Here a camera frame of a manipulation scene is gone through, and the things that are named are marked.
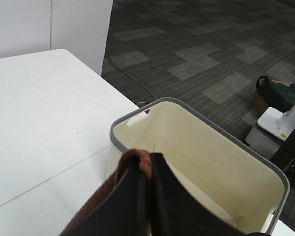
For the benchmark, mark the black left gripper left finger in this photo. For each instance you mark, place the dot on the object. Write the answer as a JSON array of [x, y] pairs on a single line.
[[123, 212]]

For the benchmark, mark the beige basket grey rim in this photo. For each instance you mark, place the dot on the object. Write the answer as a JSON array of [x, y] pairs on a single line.
[[230, 179]]

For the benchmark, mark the brown towel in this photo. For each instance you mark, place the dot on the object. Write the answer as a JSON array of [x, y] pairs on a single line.
[[107, 187]]

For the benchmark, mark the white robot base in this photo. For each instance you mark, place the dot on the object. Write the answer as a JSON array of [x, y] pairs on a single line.
[[270, 131]]

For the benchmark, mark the green and black bag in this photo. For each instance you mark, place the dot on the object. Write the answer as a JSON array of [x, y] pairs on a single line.
[[273, 93]]

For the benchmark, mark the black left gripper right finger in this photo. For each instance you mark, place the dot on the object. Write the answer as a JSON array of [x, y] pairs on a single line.
[[175, 212]]

